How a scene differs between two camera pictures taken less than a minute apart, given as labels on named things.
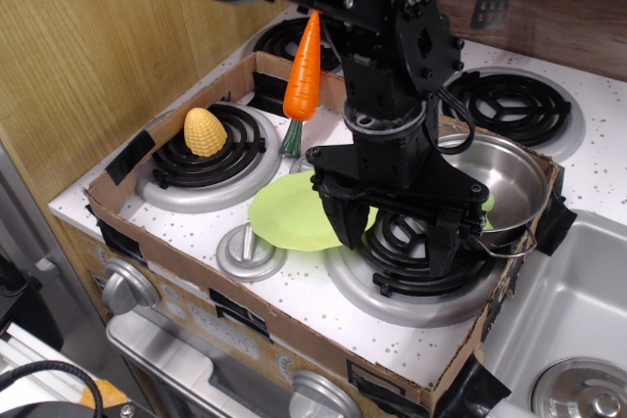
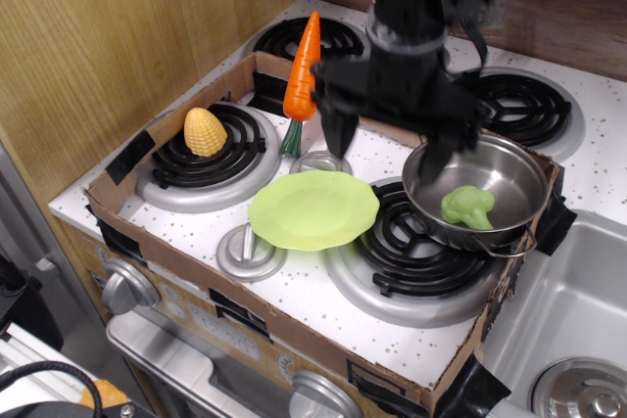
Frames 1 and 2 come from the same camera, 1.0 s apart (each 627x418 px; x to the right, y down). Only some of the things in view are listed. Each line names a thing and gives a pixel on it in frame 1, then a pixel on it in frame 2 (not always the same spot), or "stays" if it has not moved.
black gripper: (394, 155) → (420, 88)
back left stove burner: (281, 39) stays
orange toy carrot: (302, 85) stays
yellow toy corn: (204, 133) stays
